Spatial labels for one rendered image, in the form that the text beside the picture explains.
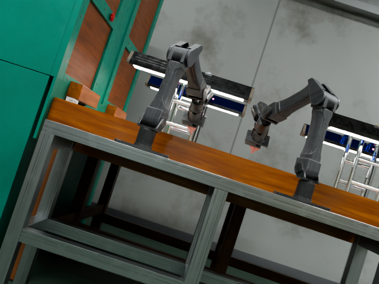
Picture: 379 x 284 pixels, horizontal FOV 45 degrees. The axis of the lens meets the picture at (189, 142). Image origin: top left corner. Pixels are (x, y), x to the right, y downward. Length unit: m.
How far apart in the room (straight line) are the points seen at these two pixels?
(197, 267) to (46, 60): 1.04
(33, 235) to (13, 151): 0.53
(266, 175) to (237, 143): 2.05
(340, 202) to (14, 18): 1.50
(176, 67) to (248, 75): 2.29
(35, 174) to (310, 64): 2.98
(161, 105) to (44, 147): 0.44
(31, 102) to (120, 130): 0.38
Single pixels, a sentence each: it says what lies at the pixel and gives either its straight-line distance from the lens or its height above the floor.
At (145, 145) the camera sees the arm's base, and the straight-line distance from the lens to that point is 1.62.
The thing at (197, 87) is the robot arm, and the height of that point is 0.99.
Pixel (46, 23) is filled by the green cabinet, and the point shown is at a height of 1.04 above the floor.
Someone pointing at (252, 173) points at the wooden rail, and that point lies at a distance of 1.84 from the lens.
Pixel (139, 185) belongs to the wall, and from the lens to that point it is 3.88.
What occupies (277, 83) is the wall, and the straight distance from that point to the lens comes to 3.98.
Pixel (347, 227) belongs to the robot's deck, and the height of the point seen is 0.64.
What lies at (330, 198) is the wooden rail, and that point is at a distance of 1.89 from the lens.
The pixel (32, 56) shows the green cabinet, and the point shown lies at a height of 0.89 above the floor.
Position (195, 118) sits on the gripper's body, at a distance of 2.01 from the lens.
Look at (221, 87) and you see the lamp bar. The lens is 2.16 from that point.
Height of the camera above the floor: 0.68
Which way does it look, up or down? 3 degrees up
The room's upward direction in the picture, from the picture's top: 18 degrees clockwise
